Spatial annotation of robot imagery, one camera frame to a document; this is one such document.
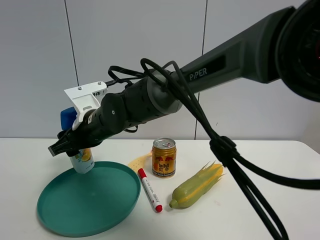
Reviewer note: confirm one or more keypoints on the gold Red Bull can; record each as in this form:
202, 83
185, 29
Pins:
164, 154

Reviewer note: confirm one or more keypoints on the teal round plastic plate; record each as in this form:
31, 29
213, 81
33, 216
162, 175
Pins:
82, 205

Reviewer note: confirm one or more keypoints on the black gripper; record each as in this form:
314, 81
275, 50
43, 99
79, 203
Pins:
97, 126

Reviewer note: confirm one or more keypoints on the white blue-capped shampoo bottle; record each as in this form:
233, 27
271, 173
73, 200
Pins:
82, 160

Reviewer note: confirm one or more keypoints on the green yellow toy corn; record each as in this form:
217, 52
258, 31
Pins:
190, 191

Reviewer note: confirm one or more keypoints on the red and white marker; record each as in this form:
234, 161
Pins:
157, 206

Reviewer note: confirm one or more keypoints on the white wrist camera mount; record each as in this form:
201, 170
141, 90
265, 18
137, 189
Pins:
84, 99

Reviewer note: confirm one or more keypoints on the dark grey Piper robot arm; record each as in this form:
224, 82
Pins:
284, 45

